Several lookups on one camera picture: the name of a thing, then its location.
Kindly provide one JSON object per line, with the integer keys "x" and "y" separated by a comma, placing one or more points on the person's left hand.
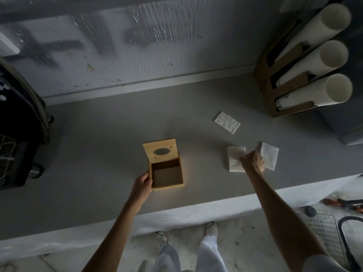
{"x": 140, "y": 189}

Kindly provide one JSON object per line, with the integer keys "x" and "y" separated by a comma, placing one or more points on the person's right hand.
{"x": 253, "y": 162}

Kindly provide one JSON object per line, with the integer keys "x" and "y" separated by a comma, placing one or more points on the wooden napkin box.
{"x": 170, "y": 145}

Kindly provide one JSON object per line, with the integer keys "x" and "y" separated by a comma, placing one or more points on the person's left forearm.
{"x": 113, "y": 240}

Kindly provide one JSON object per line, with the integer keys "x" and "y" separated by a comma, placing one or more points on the person's right forearm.
{"x": 278, "y": 212}

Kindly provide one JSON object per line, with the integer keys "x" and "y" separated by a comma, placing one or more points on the person's left shoe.
{"x": 161, "y": 237}

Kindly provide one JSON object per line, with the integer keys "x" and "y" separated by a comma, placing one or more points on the person's shoe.
{"x": 161, "y": 237}
{"x": 211, "y": 228}

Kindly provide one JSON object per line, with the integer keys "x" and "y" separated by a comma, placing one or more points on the person's right shoe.
{"x": 211, "y": 228}

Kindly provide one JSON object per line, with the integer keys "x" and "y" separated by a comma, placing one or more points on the person's light trousers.
{"x": 208, "y": 254}

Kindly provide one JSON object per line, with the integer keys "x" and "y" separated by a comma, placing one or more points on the grey round object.
{"x": 309, "y": 211}

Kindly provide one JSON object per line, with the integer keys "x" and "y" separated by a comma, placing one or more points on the wooden cup holder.
{"x": 263, "y": 73}

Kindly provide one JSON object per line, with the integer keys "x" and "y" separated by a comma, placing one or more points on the red tool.
{"x": 340, "y": 203}

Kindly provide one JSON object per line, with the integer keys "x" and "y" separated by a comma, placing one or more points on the stack of white paper cups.
{"x": 320, "y": 60}
{"x": 320, "y": 28}
{"x": 320, "y": 93}

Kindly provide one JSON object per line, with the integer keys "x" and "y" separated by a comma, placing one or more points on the white shirt sleeve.
{"x": 323, "y": 264}

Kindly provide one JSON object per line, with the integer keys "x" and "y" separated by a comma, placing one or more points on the black espresso machine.
{"x": 20, "y": 116}

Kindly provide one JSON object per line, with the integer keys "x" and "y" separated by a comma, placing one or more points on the white wall socket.
{"x": 8, "y": 45}

